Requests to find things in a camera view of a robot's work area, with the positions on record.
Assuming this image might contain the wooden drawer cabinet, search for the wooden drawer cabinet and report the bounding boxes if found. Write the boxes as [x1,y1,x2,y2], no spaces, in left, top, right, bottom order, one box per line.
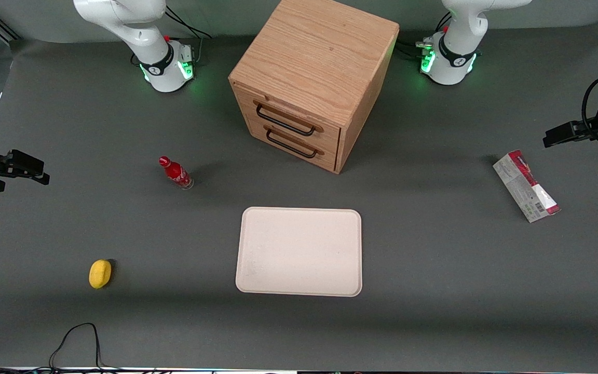
[228,0,400,175]

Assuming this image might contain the aluminium frame rail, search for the aluminium frame rail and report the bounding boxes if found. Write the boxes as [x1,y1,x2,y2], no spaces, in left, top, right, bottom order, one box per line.
[0,9,20,43]

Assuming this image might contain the beige rectangular tray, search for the beige rectangular tray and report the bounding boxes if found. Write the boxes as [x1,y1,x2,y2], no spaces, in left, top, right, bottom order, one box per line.
[235,207,363,298]

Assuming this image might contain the black arm base cables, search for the black arm base cables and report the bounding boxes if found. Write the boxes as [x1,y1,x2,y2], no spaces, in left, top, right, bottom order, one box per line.
[397,11,454,59]
[164,4,212,63]

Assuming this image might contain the yellow lemon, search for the yellow lemon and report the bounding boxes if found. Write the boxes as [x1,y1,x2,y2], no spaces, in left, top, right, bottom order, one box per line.
[89,259,112,289]

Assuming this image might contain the black left arm base cables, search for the black left arm base cables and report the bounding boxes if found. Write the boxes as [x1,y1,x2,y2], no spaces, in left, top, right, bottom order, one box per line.
[397,11,454,59]

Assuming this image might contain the red soda bottle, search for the red soda bottle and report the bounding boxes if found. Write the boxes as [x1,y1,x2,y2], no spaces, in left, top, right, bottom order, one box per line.
[158,156,195,191]

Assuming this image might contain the red tartan cookie box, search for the red tartan cookie box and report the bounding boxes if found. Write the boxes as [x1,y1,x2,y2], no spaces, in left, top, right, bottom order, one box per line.
[493,150,562,223]

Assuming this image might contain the wooden drawer black handle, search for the wooden drawer black handle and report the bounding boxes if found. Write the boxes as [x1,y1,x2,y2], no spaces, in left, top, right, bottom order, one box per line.
[244,114,340,173]
[234,86,342,152]

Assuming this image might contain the black cable loop on table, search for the black cable loop on table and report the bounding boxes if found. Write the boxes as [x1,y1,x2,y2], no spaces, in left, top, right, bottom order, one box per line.
[0,323,123,374]

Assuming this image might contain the black right arm base cables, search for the black right arm base cables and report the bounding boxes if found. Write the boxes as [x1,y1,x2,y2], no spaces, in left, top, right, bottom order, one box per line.
[164,4,212,63]

